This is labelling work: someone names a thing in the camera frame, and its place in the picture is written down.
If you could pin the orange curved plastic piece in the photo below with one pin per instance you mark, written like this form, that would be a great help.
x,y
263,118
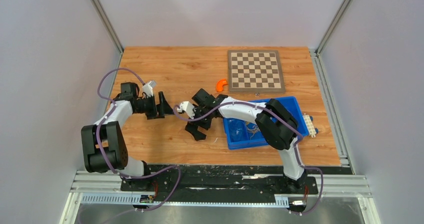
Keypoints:
x,y
220,85

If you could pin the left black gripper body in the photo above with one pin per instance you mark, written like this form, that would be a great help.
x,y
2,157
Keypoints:
x,y
147,106

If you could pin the wooden chessboard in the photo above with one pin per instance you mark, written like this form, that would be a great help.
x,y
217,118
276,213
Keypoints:
x,y
255,71

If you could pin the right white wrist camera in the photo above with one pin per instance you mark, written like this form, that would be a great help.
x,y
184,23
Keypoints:
x,y
187,108

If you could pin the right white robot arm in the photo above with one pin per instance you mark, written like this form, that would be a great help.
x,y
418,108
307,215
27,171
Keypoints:
x,y
277,125

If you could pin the white toy block strip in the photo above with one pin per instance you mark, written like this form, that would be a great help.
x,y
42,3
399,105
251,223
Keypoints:
x,y
312,130

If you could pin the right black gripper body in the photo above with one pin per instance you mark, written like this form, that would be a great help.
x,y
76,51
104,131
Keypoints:
x,y
199,112

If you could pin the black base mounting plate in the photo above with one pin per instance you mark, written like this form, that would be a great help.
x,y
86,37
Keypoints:
x,y
219,183

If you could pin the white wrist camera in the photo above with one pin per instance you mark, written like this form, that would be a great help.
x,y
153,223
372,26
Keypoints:
x,y
147,88
187,108

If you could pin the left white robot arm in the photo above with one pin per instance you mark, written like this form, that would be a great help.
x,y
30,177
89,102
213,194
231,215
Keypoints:
x,y
103,143

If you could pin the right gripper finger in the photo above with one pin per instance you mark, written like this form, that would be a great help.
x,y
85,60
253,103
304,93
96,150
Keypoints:
x,y
193,130
205,123

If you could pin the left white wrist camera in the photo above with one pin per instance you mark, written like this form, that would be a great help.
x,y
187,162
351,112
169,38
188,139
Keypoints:
x,y
147,88

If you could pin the blue plastic divided bin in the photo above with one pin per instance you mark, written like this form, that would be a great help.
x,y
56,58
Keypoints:
x,y
241,135

